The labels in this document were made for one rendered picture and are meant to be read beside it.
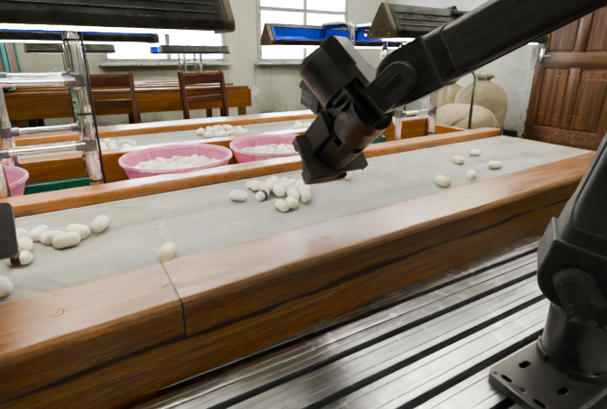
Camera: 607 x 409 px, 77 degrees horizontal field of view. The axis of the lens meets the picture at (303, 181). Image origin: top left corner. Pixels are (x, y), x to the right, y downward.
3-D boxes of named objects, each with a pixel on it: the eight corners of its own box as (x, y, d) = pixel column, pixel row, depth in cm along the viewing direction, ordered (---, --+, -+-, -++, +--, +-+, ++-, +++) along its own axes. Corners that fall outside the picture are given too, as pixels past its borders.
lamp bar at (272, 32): (406, 48, 157) (407, 29, 155) (270, 45, 126) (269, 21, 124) (392, 48, 164) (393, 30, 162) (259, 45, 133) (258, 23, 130)
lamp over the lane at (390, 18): (548, 43, 112) (553, 16, 110) (391, 37, 81) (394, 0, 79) (521, 44, 119) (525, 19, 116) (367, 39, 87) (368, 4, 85)
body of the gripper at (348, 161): (289, 142, 54) (311, 112, 48) (346, 134, 60) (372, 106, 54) (304, 182, 53) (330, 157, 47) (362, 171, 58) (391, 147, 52)
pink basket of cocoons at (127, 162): (255, 188, 101) (254, 152, 98) (166, 220, 81) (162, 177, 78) (191, 171, 116) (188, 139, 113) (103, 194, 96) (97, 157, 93)
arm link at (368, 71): (282, 76, 47) (350, -5, 40) (315, 74, 54) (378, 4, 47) (340, 151, 45) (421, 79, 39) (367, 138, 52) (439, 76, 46)
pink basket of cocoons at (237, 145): (341, 179, 108) (342, 145, 105) (256, 195, 95) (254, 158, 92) (294, 159, 130) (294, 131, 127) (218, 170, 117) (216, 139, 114)
